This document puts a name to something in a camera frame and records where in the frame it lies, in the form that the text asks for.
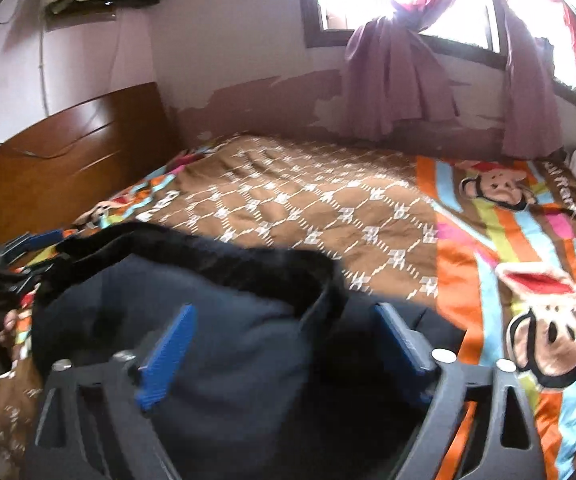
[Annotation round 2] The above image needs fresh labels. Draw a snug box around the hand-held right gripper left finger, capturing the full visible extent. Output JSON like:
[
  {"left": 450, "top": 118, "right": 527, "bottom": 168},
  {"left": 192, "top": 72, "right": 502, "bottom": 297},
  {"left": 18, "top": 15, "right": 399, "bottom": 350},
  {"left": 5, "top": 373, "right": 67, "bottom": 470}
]
[{"left": 22, "top": 303, "right": 199, "bottom": 480}]

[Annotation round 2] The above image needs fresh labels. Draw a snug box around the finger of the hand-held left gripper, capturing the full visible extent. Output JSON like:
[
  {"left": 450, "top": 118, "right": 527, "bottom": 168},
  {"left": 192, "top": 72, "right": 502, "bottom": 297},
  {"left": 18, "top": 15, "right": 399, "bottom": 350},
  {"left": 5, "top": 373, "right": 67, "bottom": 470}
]
[
  {"left": 0, "top": 229, "right": 67, "bottom": 263},
  {"left": 0, "top": 260, "right": 71, "bottom": 293}
]

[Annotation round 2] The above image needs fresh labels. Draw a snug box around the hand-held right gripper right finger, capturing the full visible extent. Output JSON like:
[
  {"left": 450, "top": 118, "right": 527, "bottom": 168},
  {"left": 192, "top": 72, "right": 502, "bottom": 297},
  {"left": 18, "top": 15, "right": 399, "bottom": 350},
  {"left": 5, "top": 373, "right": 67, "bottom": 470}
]
[{"left": 371, "top": 302, "right": 545, "bottom": 480}]

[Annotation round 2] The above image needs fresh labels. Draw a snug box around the dark navy padded jacket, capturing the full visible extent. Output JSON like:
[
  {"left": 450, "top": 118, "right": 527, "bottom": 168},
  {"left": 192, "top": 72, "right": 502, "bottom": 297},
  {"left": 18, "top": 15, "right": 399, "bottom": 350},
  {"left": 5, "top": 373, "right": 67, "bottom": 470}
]
[{"left": 22, "top": 222, "right": 469, "bottom": 480}]

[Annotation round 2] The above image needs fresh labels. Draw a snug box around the person's left hand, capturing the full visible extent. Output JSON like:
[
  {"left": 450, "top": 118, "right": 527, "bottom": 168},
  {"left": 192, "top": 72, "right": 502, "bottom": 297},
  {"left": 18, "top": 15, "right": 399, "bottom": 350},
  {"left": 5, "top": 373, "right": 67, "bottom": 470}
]
[{"left": 0, "top": 309, "right": 22, "bottom": 357}]

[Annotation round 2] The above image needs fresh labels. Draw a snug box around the wooden headboard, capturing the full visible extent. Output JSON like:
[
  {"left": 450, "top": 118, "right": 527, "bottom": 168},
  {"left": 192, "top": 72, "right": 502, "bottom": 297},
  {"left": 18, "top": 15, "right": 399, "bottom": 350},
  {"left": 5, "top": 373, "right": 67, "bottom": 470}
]
[{"left": 0, "top": 82, "right": 179, "bottom": 246}]

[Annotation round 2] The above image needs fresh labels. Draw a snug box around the brown cartoon printed blanket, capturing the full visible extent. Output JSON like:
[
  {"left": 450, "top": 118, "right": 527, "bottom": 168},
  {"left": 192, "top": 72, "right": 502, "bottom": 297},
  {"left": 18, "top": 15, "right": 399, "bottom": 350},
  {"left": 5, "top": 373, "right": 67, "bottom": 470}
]
[{"left": 0, "top": 132, "right": 576, "bottom": 480}]

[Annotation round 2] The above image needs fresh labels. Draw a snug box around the dark framed window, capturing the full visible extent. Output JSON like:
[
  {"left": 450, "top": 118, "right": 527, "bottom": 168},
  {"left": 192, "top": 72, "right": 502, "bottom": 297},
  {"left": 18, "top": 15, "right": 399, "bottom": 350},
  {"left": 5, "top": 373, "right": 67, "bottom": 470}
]
[{"left": 295, "top": 0, "right": 576, "bottom": 126}]

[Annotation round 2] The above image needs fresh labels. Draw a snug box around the thin dark cable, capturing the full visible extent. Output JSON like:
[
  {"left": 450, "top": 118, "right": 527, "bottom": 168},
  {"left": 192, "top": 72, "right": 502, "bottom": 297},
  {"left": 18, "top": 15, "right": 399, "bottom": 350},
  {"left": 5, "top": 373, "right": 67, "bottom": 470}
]
[{"left": 2, "top": 132, "right": 98, "bottom": 160}]

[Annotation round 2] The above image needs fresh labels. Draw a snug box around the white wall pipe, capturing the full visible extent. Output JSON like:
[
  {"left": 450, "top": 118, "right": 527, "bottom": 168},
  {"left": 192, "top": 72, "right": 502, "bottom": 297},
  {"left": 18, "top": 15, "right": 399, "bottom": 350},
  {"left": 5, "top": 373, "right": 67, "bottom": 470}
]
[{"left": 39, "top": 20, "right": 52, "bottom": 120}]

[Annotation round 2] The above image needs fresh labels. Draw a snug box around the wall air conditioner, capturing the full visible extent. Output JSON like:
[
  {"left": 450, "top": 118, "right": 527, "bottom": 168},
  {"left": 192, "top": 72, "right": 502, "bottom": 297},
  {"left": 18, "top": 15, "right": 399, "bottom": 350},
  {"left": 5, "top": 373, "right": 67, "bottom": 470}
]
[{"left": 42, "top": 0, "right": 163, "bottom": 25}]

